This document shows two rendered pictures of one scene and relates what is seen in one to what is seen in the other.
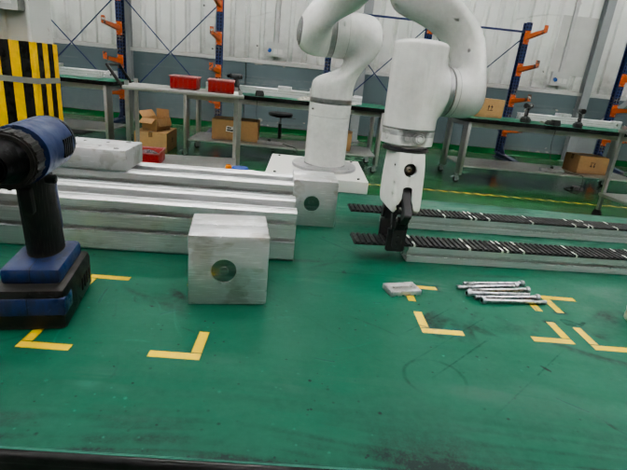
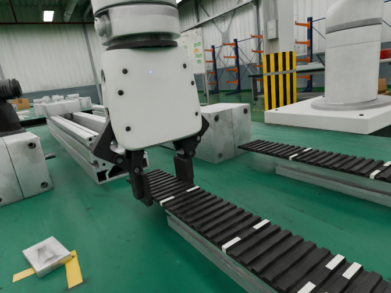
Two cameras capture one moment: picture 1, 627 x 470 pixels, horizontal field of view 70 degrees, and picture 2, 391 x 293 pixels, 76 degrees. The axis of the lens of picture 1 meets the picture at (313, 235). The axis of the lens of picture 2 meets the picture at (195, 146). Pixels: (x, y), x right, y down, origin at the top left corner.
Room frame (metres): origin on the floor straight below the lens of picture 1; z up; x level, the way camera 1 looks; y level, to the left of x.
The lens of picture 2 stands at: (0.66, -0.41, 0.94)
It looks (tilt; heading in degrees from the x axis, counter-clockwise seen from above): 16 degrees down; 63
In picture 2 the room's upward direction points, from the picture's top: 7 degrees counter-clockwise
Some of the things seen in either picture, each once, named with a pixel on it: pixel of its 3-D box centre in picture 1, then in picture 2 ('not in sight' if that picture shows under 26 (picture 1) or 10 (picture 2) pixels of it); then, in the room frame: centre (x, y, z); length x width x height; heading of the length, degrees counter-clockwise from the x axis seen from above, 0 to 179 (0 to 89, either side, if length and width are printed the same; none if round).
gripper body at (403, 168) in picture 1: (400, 174); (149, 91); (0.75, -0.14, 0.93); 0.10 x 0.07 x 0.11; 6
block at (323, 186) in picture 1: (312, 196); (222, 129); (0.94, 0.01, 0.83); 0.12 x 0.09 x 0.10; 6
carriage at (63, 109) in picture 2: not in sight; (61, 111); (0.67, 0.68, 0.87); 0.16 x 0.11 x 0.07; 96
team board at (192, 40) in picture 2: not in sight; (182, 75); (3.57, 5.46, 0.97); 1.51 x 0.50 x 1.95; 113
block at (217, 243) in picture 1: (229, 254); (20, 164); (0.58, 0.11, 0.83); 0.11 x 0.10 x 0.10; 11
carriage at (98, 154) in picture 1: (93, 159); not in sight; (0.88, 0.45, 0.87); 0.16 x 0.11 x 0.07; 96
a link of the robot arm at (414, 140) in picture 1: (407, 137); (138, 31); (0.75, -0.14, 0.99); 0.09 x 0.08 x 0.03; 6
